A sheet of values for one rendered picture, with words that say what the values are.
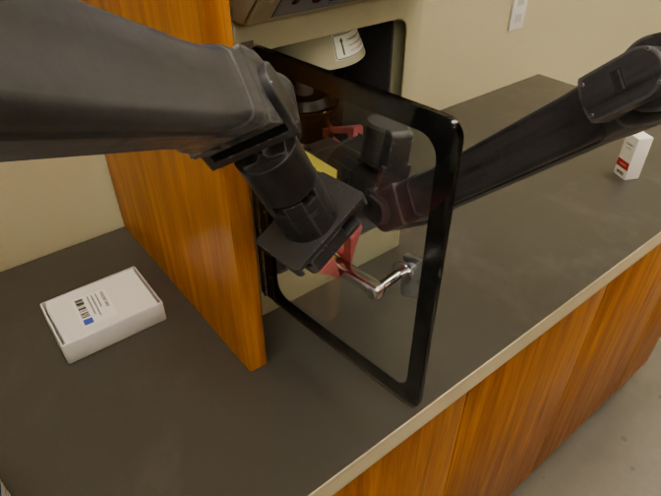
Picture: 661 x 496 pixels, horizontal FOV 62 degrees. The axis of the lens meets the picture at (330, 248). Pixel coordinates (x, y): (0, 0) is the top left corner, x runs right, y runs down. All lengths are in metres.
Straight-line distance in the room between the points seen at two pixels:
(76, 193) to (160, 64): 0.91
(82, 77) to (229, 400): 0.66
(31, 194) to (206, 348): 0.46
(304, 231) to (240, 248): 0.20
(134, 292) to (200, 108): 0.69
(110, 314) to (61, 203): 0.32
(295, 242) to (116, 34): 0.32
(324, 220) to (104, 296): 0.54
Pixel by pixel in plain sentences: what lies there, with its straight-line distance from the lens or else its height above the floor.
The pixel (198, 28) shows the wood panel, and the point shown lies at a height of 1.43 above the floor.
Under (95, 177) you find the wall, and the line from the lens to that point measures 1.17.
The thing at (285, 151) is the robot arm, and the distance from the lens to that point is 0.45.
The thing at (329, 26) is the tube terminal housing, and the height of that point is 1.38.
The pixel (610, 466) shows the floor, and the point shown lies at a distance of 2.05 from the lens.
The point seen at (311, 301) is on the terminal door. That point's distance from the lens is 0.78.
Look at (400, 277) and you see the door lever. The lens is 0.60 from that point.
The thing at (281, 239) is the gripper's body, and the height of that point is 1.27.
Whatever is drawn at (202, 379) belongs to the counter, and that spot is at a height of 0.94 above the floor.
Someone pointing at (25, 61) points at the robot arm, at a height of 1.53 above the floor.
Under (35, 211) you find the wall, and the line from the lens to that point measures 1.17.
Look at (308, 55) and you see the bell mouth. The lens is 0.81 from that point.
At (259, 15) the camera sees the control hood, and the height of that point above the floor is 1.42.
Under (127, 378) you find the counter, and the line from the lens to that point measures 0.89.
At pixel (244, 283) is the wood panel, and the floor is 1.11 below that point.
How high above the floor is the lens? 1.58
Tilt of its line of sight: 37 degrees down
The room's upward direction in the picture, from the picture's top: straight up
